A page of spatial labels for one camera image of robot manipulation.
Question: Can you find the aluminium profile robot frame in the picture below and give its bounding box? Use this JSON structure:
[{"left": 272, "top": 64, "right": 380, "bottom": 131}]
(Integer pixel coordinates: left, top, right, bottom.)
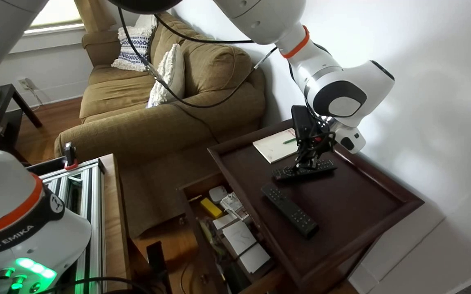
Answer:
[{"left": 27, "top": 155, "right": 108, "bottom": 294}]

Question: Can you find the flat white box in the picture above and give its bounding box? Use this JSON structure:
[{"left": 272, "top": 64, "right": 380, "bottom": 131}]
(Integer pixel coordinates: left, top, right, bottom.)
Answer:
[
  {"left": 238, "top": 242, "right": 273, "bottom": 276},
  {"left": 221, "top": 219, "right": 260, "bottom": 258}
]

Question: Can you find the white window frame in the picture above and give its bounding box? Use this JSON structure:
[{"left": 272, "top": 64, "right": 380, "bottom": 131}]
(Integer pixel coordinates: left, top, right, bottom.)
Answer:
[{"left": 7, "top": 0, "right": 89, "bottom": 57}]

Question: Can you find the short black remote control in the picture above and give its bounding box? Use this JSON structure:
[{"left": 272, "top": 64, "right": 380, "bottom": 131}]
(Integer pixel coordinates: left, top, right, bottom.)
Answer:
[{"left": 260, "top": 183, "right": 321, "bottom": 239}]

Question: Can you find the white notepad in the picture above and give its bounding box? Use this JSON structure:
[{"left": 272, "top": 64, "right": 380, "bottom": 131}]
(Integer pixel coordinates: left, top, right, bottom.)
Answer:
[{"left": 252, "top": 128, "right": 301, "bottom": 165}]

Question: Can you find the brown fabric sofa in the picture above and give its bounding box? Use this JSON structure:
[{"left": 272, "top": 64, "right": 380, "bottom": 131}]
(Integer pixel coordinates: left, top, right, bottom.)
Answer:
[{"left": 53, "top": 0, "right": 270, "bottom": 239}]

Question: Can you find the patterned white throw pillow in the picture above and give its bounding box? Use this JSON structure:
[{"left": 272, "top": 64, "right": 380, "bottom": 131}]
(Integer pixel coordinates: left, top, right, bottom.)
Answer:
[{"left": 110, "top": 13, "right": 159, "bottom": 74}]

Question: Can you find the small white bottle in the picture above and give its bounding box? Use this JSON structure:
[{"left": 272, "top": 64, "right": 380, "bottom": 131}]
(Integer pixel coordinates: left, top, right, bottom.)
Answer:
[{"left": 220, "top": 191, "right": 249, "bottom": 221}]

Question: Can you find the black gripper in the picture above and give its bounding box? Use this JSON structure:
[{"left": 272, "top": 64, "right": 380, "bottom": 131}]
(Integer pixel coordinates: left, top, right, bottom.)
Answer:
[{"left": 293, "top": 116, "right": 337, "bottom": 172}]

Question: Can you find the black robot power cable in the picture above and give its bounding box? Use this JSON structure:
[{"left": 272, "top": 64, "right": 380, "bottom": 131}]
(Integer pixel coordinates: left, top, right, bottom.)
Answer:
[{"left": 74, "top": 275, "right": 151, "bottom": 294}]

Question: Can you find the small rounded white item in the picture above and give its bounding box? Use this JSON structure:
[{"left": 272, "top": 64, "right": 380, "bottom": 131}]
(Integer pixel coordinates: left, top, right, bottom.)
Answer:
[{"left": 208, "top": 185, "right": 231, "bottom": 204}]

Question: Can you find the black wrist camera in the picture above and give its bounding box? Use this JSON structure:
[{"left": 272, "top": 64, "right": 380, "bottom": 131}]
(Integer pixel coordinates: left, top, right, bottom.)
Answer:
[{"left": 290, "top": 103, "right": 318, "bottom": 150}]

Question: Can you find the black side table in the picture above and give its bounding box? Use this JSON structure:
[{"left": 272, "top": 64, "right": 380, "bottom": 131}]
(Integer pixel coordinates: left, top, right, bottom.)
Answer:
[{"left": 0, "top": 82, "right": 45, "bottom": 167}]

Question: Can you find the aluminium frame machine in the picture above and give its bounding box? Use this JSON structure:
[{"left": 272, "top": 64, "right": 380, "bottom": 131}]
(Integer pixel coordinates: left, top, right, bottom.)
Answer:
[{"left": 97, "top": 152, "right": 134, "bottom": 294}]

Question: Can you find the black stand bar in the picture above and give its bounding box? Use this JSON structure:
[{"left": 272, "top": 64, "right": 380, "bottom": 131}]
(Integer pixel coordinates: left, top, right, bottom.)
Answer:
[{"left": 146, "top": 239, "right": 170, "bottom": 294}]

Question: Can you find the white wall socket plate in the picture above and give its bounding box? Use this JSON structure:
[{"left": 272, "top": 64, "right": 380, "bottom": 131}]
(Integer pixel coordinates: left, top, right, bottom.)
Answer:
[{"left": 17, "top": 75, "right": 36, "bottom": 93}]

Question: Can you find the dark wooden side table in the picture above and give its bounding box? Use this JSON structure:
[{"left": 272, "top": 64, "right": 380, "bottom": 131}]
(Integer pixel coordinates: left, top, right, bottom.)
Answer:
[{"left": 180, "top": 118, "right": 426, "bottom": 294}]

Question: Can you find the small yellow item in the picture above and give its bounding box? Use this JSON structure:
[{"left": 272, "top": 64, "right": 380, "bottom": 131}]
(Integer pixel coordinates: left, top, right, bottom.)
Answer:
[{"left": 198, "top": 196, "right": 226, "bottom": 221}]

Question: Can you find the dark wooden table drawer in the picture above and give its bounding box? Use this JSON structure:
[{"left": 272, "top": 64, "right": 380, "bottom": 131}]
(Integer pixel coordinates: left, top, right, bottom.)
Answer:
[{"left": 180, "top": 170, "right": 282, "bottom": 294}]

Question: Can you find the long black remote control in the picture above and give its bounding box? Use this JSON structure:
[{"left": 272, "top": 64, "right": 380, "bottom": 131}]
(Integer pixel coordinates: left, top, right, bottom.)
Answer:
[{"left": 272, "top": 159, "right": 339, "bottom": 185}]

